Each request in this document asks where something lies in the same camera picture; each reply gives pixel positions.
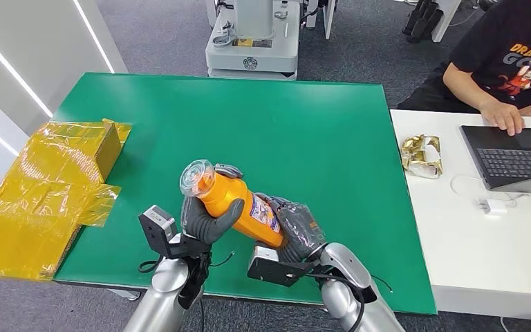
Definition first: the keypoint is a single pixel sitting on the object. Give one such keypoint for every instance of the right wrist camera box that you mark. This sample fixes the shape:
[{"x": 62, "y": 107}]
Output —
[{"x": 269, "y": 269}]

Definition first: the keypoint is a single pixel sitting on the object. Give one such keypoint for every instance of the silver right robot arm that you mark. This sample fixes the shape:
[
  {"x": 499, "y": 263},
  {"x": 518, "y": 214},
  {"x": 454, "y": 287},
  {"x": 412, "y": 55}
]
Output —
[{"x": 348, "y": 261}]

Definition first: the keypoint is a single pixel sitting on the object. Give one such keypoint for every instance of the crumpled gold wrapper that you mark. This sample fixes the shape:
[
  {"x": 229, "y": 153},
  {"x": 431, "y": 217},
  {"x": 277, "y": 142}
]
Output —
[{"x": 414, "y": 151}]

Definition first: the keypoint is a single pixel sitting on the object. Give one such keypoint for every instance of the person's hand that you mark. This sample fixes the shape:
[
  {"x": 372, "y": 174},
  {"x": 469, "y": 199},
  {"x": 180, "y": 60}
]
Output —
[{"x": 502, "y": 117}]

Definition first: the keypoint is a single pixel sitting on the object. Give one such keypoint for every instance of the yellow taped cardboard box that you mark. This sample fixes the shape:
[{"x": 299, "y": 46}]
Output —
[{"x": 41, "y": 183}]

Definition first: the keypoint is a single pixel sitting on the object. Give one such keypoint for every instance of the person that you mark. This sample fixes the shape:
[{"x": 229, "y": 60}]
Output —
[{"x": 499, "y": 46}]

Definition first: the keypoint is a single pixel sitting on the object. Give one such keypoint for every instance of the white post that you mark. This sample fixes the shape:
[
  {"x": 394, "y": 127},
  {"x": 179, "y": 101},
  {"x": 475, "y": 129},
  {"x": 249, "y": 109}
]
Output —
[{"x": 328, "y": 18}]

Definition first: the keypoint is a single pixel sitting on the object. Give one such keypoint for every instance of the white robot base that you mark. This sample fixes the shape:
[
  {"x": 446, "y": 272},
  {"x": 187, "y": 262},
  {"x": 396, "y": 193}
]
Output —
[{"x": 252, "y": 55}]

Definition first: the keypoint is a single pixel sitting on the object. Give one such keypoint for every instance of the orange bottle with clear cap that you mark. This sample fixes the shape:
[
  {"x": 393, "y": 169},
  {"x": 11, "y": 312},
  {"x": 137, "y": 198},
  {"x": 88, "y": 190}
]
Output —
[{"x": 222, "y": 190}]

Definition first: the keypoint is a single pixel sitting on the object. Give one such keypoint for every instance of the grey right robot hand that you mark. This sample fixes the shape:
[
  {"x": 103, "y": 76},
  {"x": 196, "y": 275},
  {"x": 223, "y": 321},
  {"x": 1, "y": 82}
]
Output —
[{"x": 300, "y": 229}]

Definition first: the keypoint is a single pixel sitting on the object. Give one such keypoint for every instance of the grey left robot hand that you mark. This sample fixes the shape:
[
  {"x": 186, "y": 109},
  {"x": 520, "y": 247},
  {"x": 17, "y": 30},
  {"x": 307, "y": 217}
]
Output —
[{"x": 201, "y": 227}]

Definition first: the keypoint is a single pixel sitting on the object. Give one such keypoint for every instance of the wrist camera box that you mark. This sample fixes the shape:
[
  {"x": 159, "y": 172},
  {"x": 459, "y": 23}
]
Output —
[
  {"x": 269, "y": 269},
  {"x": 155, "y": 229}
]

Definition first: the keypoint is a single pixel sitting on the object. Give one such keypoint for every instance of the white furniture panel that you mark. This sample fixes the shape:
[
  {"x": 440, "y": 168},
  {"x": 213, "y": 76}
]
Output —
[{"x": 444, "y": 18}]

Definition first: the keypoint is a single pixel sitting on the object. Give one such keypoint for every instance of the white charger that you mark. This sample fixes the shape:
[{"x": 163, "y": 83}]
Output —
[{"x": 494, "y": 206}]

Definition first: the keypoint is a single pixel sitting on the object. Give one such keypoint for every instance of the dark grey laptop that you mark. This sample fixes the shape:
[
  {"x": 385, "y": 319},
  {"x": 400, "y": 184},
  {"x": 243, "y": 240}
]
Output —
[{"x": 513, "y": 160}]

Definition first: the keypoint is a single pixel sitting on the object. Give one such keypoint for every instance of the black floor equipment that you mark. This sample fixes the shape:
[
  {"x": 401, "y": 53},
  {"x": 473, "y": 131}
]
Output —
[{"x": 423, "y": 23}]

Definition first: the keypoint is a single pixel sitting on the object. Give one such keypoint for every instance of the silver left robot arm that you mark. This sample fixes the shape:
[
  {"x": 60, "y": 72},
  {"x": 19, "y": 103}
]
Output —
[{"x": 164, "y": 293}]

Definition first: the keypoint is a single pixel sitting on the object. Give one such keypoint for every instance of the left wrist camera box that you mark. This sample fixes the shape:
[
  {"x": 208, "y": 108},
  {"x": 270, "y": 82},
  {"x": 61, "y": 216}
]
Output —
[{"x": 155, "y": 229}]

